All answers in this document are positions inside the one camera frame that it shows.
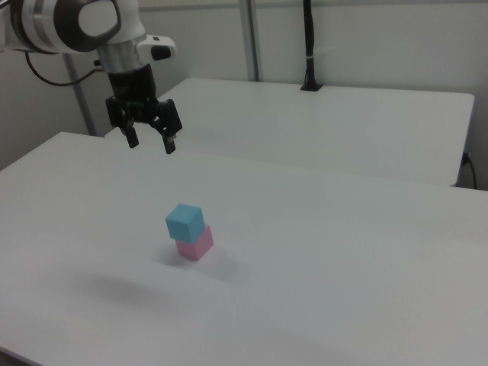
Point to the black camera stand pole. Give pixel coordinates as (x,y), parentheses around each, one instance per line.
(309,45)

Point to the grey wall profile post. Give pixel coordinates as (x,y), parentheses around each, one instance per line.
(251,38)
(79,95)

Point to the blue cube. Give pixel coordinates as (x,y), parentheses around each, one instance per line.
(183,222)

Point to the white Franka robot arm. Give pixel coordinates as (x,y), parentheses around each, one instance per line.
(76,26)

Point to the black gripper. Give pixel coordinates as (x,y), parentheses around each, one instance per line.
(133,91)

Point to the pink cube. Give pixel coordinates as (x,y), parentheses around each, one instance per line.
(198,244)

